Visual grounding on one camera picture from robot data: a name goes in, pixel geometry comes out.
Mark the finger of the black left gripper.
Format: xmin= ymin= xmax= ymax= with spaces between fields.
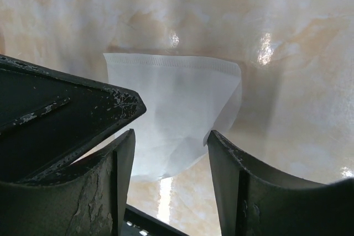
xmin=1 ymin=55 xmax=146 ymax=183

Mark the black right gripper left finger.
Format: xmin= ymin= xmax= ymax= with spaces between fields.
xmin=1 ymin=129 xmax=136 ymax=235

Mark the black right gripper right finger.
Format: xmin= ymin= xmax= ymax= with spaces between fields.
xmin=207 ymin=130 xmax=353 ymax=235

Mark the white paper coffee filter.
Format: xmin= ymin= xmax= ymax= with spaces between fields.
xmin=104 ymin=53 xmax=242 ymax=182

